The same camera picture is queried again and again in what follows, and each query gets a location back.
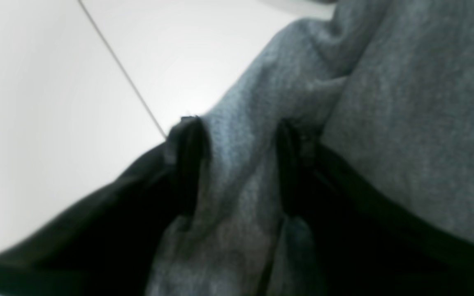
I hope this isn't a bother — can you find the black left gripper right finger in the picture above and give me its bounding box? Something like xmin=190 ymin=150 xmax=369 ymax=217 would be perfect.
xmin=275 ymin=119 xmax=474 ymax=296

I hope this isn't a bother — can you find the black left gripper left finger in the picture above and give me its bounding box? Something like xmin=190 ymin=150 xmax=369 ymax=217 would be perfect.
xmin=0 ymin=117 xmax=209 ymax=296

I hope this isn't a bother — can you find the grey t-shirt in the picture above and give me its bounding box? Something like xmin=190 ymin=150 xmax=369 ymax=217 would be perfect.
xmin=145 ymin=0 xmax=474 ymax=296

